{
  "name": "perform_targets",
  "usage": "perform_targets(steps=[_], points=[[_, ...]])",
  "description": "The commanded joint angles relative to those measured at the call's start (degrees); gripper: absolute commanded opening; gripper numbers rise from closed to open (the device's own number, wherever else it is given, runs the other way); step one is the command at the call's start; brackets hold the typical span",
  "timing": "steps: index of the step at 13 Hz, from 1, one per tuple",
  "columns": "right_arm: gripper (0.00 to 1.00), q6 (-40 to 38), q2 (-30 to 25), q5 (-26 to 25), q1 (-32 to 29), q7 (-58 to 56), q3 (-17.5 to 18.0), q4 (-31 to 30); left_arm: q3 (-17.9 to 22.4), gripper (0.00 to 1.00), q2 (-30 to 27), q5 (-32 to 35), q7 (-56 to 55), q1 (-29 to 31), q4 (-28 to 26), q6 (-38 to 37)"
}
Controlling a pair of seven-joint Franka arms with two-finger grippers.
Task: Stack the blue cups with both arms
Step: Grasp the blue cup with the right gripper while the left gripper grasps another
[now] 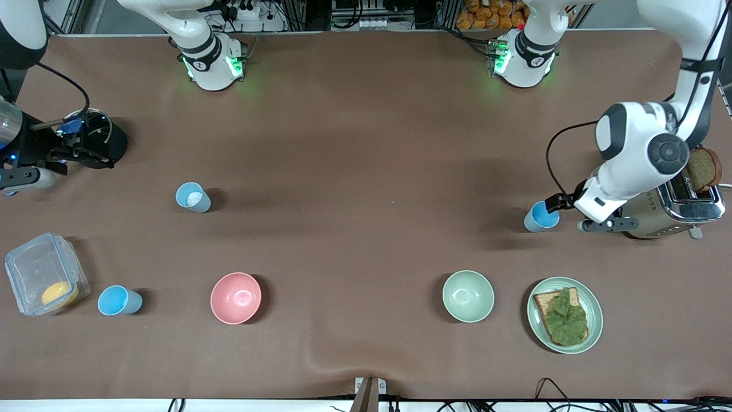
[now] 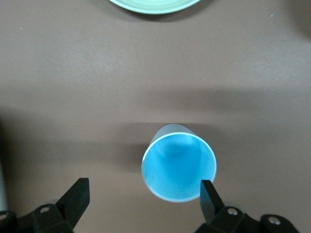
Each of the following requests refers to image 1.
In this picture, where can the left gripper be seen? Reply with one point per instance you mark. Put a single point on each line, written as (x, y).
(566, 201)

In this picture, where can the white power strip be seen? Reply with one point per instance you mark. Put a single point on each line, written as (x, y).
(247, 10)

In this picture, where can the white terminal block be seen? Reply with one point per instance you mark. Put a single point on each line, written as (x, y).
(373, 24)

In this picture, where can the dark blue small object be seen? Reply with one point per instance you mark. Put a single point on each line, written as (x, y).
(71, 126)

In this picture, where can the clear plastic lidded container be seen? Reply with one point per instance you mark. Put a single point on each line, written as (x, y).
(34, 269)

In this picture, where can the white lump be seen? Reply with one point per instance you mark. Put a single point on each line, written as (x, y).
(194, 198)

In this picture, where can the orange yellow round food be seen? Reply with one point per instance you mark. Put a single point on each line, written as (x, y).
(60, 293)

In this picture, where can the blue plastic cup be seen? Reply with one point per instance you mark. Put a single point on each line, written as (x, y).
(183, 197)
(540, 220)
(114, 300)

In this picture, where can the metal table clamp bracket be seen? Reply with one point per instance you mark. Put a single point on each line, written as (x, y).
(366, 395)

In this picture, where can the pink bowl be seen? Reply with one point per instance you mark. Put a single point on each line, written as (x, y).
(235, 297)

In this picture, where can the orange snack packets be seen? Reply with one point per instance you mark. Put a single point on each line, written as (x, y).
(486, 14)

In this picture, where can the pale green bowl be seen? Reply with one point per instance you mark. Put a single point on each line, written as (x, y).
(468, 296)

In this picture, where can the brown bread slice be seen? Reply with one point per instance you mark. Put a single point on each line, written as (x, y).
(704, 169)

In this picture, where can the beige chrome toaster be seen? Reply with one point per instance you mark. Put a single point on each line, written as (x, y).
(695, 209)

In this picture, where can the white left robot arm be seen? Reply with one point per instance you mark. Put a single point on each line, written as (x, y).
(640, 137)

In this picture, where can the aluminium frame post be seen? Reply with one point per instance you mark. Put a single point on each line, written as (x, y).
(446, 11)
(296, 11)

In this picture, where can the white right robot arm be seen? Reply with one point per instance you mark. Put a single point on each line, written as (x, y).
(209, 63)

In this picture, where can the green lettuce leaf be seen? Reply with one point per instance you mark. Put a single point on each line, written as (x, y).
(566, 320)

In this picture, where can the toast slice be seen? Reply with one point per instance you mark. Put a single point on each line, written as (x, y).
(542, 300)

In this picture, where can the pale green plate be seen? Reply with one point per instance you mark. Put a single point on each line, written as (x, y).
(534, 320)

